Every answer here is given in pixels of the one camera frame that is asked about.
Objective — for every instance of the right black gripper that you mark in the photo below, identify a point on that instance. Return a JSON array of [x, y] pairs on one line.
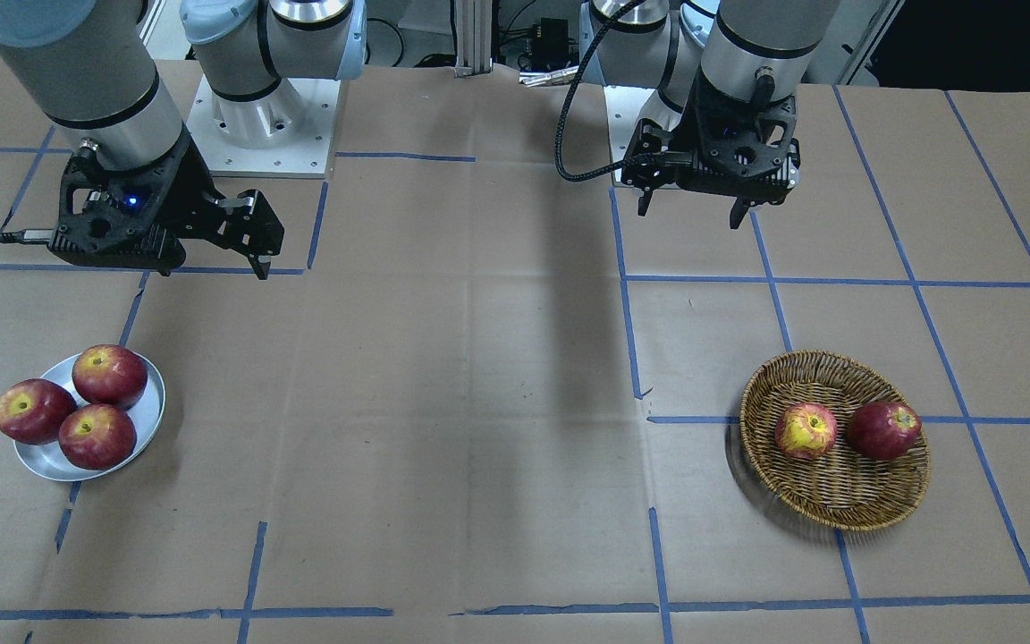
[[182, 185]]

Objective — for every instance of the woven wicker basket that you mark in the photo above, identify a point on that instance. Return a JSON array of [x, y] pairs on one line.
[[841, 489]]

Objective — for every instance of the red apple plate front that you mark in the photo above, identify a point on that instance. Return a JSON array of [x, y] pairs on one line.
[[98, 437]]

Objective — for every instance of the red yellow apple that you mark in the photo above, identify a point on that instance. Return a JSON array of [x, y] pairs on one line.
[[806, 431]]

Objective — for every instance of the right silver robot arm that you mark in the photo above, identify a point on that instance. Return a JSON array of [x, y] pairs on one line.
[[85, 67]]

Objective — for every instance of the red apple plate back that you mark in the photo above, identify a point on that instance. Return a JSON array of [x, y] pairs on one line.
[[110, 374]]

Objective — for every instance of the dark red apple in basket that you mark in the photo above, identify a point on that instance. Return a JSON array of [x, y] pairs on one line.
[[883, 430]]

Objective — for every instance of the aluminium frame post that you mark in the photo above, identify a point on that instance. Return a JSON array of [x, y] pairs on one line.
[[473, 37]]

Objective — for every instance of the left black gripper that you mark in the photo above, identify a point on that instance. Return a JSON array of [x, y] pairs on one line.
[[684, 134]]

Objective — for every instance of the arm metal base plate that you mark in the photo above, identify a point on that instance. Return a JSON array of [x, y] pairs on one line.
[[625, 106], [287, 134]]

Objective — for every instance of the red apple plate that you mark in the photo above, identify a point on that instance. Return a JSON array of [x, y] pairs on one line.
[[32, 412], [110, 374], [98, 437]]

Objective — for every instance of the white round plate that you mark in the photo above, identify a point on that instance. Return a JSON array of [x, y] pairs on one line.
[[48, 461]]

